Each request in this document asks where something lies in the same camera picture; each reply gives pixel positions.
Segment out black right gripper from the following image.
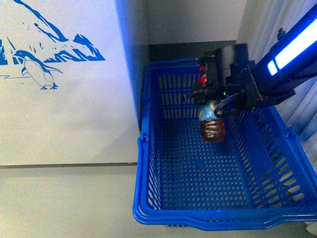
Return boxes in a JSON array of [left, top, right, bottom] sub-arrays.
[[184, 43, 263, 117]]

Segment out iced tea bottle blue label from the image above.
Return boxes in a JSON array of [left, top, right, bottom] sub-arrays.
[[199, 101, 226, 143]]

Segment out blue plastic shopping basket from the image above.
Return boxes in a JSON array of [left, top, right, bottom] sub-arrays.
[[133, 59, 317, 231]]

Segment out white chest freezer blue rim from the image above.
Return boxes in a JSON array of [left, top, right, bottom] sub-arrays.
[[0, 0, 149, 238]]

